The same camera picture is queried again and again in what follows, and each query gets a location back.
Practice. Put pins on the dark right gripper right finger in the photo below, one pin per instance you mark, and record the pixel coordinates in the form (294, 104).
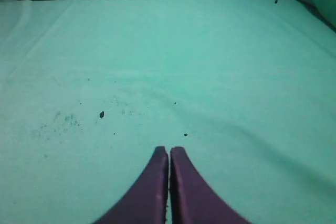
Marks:
(192, 199)

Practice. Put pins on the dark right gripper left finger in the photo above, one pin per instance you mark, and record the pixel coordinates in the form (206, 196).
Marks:
(145, 201)

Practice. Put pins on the green table cloth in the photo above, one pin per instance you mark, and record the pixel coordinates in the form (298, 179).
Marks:
(90, 87)

